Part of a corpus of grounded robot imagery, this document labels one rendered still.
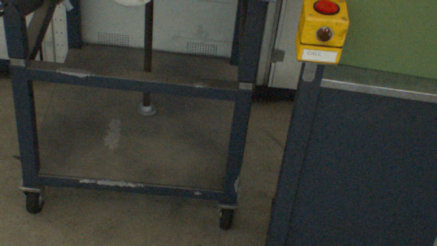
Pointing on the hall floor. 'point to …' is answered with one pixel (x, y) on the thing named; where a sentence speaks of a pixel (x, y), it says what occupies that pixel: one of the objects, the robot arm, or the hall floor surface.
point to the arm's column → (367, 173)
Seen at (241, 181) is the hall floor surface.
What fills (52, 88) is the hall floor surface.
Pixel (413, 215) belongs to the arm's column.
